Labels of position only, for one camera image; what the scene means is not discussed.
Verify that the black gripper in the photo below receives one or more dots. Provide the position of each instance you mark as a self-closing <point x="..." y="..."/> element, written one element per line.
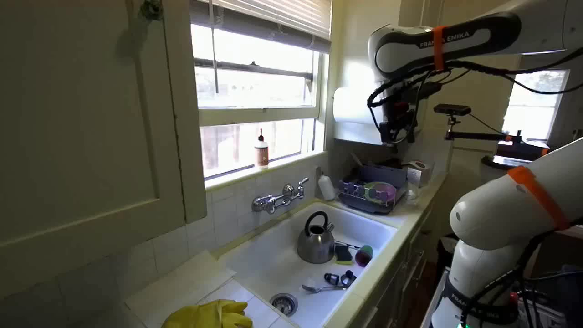
<point x="402" y="120"/>

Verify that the round metal sink strainer cover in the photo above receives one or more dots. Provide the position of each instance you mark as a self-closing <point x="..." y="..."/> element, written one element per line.
<point x="285" y="304"/>

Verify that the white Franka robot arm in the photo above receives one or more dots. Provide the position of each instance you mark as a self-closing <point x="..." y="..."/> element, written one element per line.
<point x="504" y="213"/>

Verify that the white sink basin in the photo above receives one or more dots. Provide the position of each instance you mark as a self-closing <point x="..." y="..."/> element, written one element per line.
<point x="267" y="267"/>

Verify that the metal sink drain hole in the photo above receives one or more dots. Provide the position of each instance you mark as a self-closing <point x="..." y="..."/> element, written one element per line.
<point x="274" y="302"/>

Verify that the dish drying rack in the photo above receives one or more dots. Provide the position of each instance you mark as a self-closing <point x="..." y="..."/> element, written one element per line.
<point x="375" y="192"/>

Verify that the white pump bottle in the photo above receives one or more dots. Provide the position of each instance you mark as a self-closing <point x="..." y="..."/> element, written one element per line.
<point x="327" y="189"/>

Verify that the small background window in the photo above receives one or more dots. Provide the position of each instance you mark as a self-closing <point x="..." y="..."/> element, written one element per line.
<point x="535" y="107"/>

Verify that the purple cup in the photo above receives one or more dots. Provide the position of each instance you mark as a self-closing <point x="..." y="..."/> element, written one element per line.
<point x="364" y="256"/>

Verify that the brown label soap pump bottle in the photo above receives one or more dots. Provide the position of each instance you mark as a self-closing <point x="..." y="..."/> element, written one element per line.
<point x="262" y="152"/>

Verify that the dark sponge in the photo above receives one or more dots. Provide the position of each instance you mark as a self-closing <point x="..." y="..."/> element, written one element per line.
<point x="344" y="253"/>

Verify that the small black cup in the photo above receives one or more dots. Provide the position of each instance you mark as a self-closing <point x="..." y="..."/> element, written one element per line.
<point x="349" y="278"/>

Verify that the window blind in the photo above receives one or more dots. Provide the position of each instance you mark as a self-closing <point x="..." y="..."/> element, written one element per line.
<point x="267" y="16"/>

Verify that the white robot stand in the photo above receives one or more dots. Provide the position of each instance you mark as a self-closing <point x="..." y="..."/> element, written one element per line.
<point x="440" y="307"/>

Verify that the white cutting board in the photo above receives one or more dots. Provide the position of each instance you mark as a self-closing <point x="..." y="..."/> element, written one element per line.
<point x="183" y="285"/>

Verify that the cream cabinet door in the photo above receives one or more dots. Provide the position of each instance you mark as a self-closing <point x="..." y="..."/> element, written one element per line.
<point x="79" y="134"/>

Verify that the kitchen window frame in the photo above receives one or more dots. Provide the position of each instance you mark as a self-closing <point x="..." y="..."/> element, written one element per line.
<point x="258" y="116"/>

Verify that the chrome wall faucet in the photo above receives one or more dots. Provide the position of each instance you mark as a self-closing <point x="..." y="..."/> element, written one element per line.
<point x="280" y="198"/>

